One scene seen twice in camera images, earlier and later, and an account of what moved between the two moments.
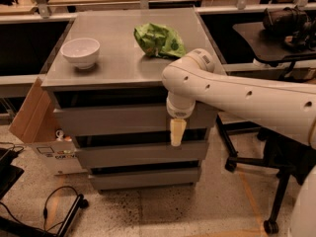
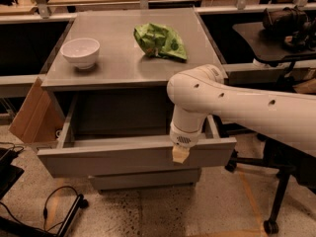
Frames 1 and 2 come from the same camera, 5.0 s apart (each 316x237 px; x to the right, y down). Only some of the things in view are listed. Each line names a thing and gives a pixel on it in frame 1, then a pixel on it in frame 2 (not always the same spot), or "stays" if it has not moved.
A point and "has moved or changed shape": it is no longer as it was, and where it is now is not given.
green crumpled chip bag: x=160 y=40 stays
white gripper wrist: x=179 y=112 to x=184 y=138
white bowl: x=82 y=51 stays
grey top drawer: x=97 y=120 has moved or changed shape
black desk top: x=265 y=48 stays
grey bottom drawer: x=145 y=180 stays
